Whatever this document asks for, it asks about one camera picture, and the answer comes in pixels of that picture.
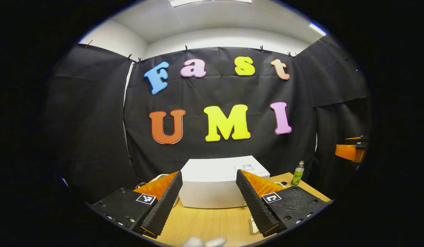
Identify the green drink bottle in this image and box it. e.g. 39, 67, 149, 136
291, 161, 305, 186

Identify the white microwave oven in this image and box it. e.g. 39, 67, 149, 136
179, 155, 270, 209

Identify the long ceiling light panel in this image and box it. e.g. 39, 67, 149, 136
169, 0, 253, 7

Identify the small ceiling light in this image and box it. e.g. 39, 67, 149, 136
308, 22, 327, 36

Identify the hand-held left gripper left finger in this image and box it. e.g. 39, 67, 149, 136
90, 171, 183, 239

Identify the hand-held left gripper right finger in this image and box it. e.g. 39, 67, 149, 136
236, 169, 334, 238

